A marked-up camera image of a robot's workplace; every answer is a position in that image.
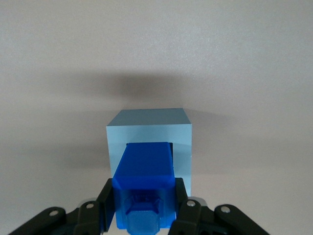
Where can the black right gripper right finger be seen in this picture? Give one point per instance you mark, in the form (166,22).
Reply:
(207,220)

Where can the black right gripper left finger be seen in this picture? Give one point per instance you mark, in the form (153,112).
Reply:
(73,220)

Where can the blue plastic part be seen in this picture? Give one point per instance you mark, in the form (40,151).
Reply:
(144,166)

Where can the gray square base block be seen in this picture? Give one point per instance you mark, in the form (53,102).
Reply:
(149,124)

